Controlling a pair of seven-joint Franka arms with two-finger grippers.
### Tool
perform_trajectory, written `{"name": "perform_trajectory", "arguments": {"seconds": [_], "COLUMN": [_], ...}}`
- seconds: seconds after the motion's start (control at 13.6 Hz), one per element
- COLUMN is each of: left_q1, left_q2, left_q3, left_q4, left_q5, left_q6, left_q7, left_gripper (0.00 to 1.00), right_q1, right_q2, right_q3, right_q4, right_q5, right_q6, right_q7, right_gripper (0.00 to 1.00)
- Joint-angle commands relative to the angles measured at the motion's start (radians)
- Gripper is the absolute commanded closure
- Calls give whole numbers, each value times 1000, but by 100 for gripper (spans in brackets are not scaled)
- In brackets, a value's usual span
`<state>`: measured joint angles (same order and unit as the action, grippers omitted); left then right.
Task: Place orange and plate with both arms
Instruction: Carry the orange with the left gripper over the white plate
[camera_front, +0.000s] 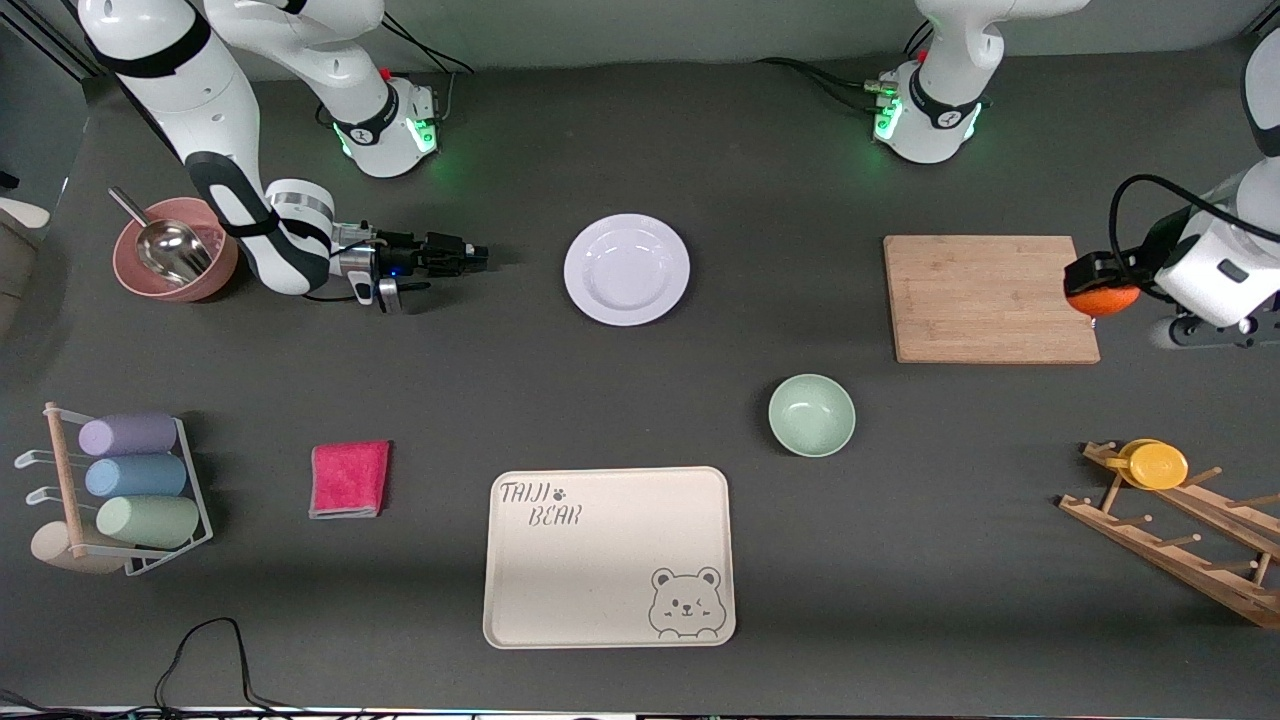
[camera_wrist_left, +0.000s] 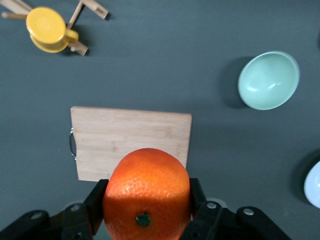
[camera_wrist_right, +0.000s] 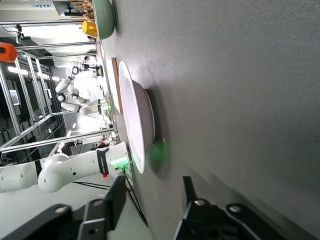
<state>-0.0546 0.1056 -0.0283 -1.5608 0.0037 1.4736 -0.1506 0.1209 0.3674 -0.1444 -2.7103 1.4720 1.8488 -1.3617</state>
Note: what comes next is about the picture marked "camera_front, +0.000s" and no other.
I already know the pink folded cloth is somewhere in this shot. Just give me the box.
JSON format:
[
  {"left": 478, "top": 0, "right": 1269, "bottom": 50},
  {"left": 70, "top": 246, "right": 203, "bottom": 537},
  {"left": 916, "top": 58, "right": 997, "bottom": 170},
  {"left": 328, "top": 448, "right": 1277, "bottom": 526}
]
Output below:
[{"left": 309, "top": 441, "right": 391, "bottom": 520}]

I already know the wooden cutting board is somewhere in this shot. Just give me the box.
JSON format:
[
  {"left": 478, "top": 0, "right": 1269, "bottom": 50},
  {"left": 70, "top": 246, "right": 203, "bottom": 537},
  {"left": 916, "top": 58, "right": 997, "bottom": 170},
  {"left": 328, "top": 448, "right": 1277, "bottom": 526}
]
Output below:
[{"left": 884, "top": 235, "right": 1102, "bottom": 365}]

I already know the blue cup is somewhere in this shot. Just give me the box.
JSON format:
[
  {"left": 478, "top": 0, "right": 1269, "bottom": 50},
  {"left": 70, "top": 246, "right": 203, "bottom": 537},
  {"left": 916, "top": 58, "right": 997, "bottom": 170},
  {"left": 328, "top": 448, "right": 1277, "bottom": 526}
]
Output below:
[{"left": 84, "top": 455, "right": 188, "bottom": 499}]

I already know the purple cup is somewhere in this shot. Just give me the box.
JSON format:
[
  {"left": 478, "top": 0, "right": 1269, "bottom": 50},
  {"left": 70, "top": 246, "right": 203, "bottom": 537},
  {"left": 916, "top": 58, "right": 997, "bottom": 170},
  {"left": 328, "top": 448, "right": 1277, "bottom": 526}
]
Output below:
[{"left": 78, "top": 413, "right": 179, "bottom": 458}]

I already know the pink bowl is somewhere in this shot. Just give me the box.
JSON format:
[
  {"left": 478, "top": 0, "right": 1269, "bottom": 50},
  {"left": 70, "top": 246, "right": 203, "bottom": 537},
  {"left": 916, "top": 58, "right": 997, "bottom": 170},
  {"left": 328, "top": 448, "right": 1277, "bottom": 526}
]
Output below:
[{"left": 112, "top": 197, "right": 241, "bottom": 303}]

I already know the black right arm base cable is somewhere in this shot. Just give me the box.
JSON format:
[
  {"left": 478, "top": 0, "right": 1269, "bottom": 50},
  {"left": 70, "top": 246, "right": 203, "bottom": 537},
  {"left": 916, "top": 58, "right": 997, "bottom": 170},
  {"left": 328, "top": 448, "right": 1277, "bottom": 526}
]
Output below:
[{"left": 365, "top": 15, "right": 476, "bottom": 126}]

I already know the black left arm base cable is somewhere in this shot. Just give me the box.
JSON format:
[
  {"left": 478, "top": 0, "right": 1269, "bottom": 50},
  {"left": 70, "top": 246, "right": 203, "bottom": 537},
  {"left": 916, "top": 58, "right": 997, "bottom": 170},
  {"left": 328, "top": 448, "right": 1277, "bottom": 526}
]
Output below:
[{"left": 755, "top": 57, "right": 891, "bottom": 109}]

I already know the white wire cup rack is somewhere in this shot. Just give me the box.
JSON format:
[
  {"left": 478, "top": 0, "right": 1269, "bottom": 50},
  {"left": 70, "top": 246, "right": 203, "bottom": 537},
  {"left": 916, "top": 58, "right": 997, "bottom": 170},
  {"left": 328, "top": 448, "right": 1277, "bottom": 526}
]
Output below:
[{"left": 15, "top": 402, "right": 214, "bottom": 578}]

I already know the beige cup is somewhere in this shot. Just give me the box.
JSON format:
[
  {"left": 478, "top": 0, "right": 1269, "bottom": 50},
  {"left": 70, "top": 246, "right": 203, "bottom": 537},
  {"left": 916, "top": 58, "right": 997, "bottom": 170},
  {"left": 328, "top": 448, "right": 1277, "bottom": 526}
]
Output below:
[{"left": 30, "top": 522, "right": 126, "bottom": 576}]

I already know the thin black looped cable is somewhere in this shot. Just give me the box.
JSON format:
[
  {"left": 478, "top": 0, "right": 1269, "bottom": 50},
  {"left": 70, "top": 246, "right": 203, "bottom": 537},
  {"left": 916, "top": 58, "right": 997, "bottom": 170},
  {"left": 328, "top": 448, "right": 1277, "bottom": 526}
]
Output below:
[{"left": 0, "top": 617, "right": 341, "bottom": 716}]

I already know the beige bear print tray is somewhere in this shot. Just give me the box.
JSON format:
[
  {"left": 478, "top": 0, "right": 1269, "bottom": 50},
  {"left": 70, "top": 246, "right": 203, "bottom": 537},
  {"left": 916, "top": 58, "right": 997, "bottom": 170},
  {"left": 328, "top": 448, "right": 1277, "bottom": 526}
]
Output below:
[{"left": 483, "top": 466, "right": 737, "bottom": 650}]

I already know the orange fruit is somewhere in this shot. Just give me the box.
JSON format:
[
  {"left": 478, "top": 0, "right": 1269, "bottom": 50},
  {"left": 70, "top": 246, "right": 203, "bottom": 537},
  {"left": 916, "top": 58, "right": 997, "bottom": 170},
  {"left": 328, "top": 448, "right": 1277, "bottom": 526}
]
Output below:
[{"left": 1065, "top": 286, "right": 1141, "bottom": 320}]

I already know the yellow mug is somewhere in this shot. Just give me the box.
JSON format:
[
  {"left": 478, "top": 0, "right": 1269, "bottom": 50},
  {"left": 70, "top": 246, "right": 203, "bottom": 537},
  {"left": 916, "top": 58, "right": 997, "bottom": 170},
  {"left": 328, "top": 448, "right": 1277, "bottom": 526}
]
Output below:
[{"left": 1118, "top": 440, "right": 1190, "bottom": 491}]

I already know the black arm base cable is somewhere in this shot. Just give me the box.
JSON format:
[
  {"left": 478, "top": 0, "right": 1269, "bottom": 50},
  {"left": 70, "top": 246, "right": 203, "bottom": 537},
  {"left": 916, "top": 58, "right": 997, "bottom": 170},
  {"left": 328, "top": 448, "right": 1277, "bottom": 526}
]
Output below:
[
  {"left": 365, "top": 15, "right": 476, "bottom": 126},
  {"left": 755, "top": 57, "right": 891, "bottom": 109}
]

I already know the green cup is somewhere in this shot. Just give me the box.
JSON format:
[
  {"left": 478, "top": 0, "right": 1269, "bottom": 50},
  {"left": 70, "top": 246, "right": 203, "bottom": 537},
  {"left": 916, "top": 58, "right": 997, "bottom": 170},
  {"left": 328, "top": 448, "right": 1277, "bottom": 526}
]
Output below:
[{"left": 96, "top": 495, "right": 201, "bottom": 549}]

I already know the wooden peg mug rack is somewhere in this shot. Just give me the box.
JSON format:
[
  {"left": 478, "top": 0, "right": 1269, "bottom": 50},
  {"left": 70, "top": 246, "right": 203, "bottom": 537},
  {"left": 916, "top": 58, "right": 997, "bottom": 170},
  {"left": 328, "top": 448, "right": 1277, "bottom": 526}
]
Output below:
[{"left": 1058, "top": 440, "right": 1280, "bottom": 631}]

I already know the light green bowl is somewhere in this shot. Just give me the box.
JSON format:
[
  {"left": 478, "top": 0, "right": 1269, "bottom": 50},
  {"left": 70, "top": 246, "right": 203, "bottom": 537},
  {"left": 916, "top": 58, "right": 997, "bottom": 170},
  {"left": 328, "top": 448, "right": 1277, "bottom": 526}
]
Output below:
[{"left": 768, "top": 374, "right": 857, "bottom": 459}]

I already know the metal scoop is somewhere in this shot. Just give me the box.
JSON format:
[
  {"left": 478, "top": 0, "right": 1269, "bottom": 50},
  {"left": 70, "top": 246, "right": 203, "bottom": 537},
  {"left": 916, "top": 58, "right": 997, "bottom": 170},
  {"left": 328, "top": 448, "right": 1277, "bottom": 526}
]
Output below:
[{"left": 108, "top": 187, "right": 216, "bottom": 287}]

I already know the white round plate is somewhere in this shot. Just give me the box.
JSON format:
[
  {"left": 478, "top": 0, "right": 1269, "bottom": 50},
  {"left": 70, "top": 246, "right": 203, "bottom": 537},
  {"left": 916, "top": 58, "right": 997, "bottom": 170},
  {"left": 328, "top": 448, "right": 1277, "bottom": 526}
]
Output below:
[{"left": 563, "top": 213, "right": 691, "bottom": 327}]

